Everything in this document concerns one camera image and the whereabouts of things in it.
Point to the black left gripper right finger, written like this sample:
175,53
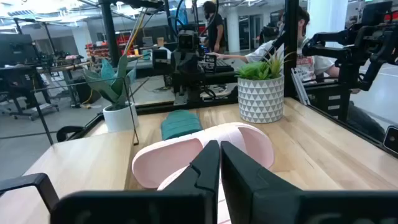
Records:
280,208

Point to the pink rubber slide sandal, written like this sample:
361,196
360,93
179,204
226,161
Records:
168,158

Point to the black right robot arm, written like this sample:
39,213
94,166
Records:
186,65

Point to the succulent in triangle-patterned pot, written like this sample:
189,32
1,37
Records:
261,99

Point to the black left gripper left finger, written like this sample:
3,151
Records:
140,208

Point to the black robot arm on stand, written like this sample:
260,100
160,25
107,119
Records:
345,53

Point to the standing person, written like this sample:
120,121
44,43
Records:
216,31

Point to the silver aluminium profile bundle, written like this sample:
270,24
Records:
300,87

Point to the snake plant in white pot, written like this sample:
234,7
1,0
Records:
119,119

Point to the black wheeled desk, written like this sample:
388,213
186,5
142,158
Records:
18,81

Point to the seated person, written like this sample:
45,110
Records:
311,63

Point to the black computer keyboard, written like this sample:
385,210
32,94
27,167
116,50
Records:
224,66

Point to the small white-edged black device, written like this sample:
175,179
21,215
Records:
392,140

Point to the red storage bin rack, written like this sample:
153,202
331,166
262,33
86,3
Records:
121,40

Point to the green rubber slide sandal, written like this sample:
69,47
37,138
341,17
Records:
180,124

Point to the black aluminium table frame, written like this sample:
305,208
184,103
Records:
291,46

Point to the black computer monitor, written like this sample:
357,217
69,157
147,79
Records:
15,49

